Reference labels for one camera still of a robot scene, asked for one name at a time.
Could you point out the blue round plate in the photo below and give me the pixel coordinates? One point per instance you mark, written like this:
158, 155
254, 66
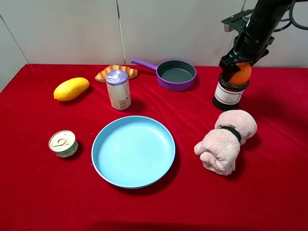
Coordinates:
133, 152

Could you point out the red velvet tablecloth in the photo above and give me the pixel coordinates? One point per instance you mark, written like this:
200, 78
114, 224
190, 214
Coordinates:
39, 191

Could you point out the purple toy frying pan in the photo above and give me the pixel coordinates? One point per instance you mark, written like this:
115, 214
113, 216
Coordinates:
175, 75

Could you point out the toy croissant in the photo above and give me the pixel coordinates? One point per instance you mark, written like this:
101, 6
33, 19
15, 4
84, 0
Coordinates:
101, 76

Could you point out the black mesh pen holder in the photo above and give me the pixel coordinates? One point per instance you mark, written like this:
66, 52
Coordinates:
227, 96

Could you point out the black band on towel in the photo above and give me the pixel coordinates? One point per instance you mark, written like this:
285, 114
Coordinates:
233, 131

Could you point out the orange fruit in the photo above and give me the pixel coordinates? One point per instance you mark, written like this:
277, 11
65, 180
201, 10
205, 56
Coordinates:
243, 75

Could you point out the small tin can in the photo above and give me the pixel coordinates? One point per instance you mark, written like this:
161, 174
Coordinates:
63, 143

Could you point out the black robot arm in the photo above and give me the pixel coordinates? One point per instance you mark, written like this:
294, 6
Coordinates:
268, 12

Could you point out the yellow mango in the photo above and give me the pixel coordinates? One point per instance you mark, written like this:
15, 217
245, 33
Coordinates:
70, 89

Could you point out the purple white bag roll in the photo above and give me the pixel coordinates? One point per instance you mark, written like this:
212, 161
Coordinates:
118, 89

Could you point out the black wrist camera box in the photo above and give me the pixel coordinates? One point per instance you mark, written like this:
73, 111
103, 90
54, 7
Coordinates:
237, 21

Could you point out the rolled pink towel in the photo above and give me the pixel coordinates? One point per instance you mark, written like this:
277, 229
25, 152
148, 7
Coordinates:
219, 148

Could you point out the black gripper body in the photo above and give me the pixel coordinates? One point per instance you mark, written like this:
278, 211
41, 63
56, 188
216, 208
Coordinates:
250, 46

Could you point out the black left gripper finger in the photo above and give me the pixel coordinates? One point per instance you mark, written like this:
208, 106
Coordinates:
228, 71

